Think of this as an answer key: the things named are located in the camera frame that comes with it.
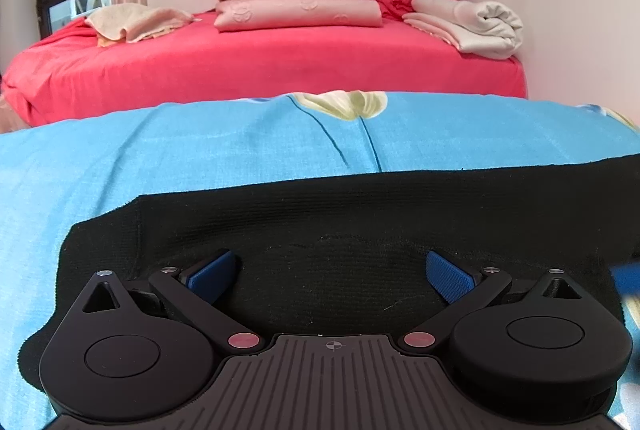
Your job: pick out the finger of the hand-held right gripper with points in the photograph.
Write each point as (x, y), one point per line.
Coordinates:
(627, 277)

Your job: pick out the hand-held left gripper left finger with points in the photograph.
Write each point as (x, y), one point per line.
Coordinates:
(212, 275)

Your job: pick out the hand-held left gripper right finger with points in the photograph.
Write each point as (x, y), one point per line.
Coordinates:
(447, 280)

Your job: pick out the black pants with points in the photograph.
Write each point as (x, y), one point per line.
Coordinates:
(330, 225)

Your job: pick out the blue floral bed sheet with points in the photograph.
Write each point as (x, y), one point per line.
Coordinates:
(210, 145)

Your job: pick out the red bed sheet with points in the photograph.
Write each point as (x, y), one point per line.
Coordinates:
(280, 60)

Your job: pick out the white rolled blanket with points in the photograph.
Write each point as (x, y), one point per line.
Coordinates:
(475, 23)

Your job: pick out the beige towel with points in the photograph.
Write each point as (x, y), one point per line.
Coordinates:
(135, 20)

